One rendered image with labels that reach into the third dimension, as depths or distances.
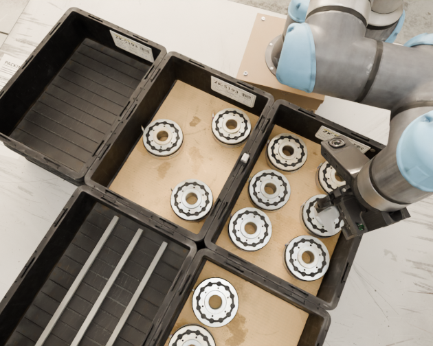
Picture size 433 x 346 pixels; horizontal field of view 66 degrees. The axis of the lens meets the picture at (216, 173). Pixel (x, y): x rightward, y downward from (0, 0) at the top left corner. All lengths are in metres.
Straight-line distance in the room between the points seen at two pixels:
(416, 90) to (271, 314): 0.57
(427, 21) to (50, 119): 2.25
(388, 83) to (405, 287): 0.74
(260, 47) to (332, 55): 0.69
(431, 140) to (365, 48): 0.13
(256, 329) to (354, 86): 0.58
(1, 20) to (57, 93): 1.54
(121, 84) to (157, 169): 0.27
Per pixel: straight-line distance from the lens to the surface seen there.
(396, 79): 0.44
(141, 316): 0.83
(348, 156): 0.57
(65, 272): 0.88
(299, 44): 0.42
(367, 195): 0.48
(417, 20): 2.59
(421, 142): 0.38
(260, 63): 1.06
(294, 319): 0.84
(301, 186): 0.87
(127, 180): 0.87
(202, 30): 1.25
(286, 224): 0.84
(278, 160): 0.85
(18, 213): 1.10
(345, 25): 0.44
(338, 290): 0.76
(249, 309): 0.82
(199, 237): 0.72
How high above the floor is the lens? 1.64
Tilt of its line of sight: 72 degrees down
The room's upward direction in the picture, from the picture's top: 4 degrees clockwise
